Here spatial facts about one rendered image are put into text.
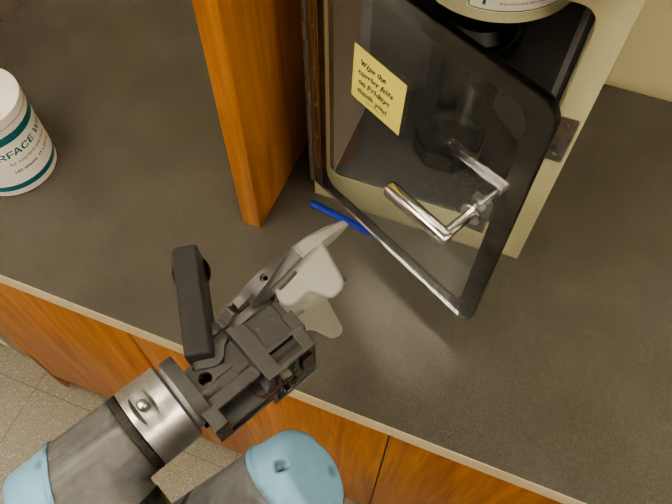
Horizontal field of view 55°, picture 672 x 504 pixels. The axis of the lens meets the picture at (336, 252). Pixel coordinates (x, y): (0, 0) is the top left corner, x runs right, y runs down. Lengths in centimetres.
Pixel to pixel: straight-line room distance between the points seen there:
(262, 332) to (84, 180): 58
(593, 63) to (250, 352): 42
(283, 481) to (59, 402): 156
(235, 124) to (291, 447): 43
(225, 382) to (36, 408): 146
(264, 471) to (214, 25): 43
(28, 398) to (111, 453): 147
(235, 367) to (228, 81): 32
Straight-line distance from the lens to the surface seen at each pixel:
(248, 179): 87
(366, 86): 70
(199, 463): 183
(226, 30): 69
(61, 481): 57
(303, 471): 48
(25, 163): 107
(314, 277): 57
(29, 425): 200
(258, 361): 56
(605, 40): 67
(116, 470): 56
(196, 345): 58
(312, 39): 74
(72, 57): 128
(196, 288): 60
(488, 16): 69
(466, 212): 67
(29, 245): 105
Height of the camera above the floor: 175
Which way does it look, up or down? 60 degrees down
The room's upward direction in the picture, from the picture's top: straight up
